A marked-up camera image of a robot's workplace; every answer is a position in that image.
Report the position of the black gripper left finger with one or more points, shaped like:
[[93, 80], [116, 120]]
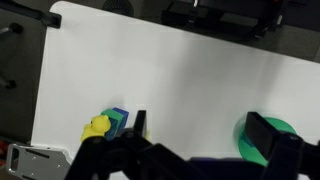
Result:
[[140, 121]]

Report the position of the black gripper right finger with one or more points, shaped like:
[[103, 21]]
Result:
[[261, 131]]

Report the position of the yellow toy animal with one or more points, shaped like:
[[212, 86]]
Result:
[[96, 128]]

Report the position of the blue toy cube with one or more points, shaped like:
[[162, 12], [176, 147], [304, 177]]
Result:
[[122, 115]]

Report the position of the green plastic bowl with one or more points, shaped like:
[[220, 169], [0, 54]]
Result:
[[283, 125]]

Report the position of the green blue toy block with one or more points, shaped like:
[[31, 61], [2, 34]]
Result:
[[111, 116]]

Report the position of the grey metal mounting plate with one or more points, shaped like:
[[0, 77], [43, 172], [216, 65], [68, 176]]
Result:
[[33, 163]]

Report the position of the dark round mesh object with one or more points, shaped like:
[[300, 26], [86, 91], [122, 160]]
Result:
[[118, 6]]

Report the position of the black floor equipment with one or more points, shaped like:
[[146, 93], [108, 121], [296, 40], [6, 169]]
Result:
[[216, 18]]

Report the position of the black tripod stand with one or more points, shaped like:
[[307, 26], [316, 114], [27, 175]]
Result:
[[50, 18]]

